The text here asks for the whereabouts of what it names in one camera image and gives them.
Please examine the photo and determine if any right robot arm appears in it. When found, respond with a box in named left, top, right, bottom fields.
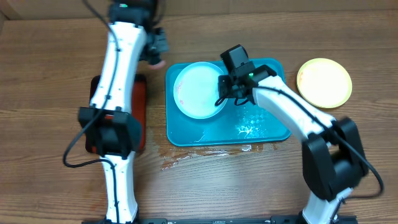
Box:
left=215, top=45, right=369, bottom=223

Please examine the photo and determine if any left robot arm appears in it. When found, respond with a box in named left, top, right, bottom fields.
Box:
left=78, top=0, right=168, bottom=223

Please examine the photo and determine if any red black-rimmed tray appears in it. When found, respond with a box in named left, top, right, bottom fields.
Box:
left=85, top=74, right=147, bottom=153

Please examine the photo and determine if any green-rimmed plate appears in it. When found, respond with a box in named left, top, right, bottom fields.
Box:
left=297, top=58, right=353, bottom=109

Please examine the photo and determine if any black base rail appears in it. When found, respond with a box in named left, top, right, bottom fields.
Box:
left=81, top=215, right=358, bottom=224

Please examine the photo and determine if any teal plastic tray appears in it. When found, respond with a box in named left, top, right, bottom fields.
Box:
left=165, top=63, right=291, bottom=147

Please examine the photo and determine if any dark grey sponge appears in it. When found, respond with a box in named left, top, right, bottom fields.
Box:
left=148, top=60, right=166, bottom=70

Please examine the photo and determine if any light blue plate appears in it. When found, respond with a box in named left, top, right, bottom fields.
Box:
left=173, top=62, right=226, bottom=119

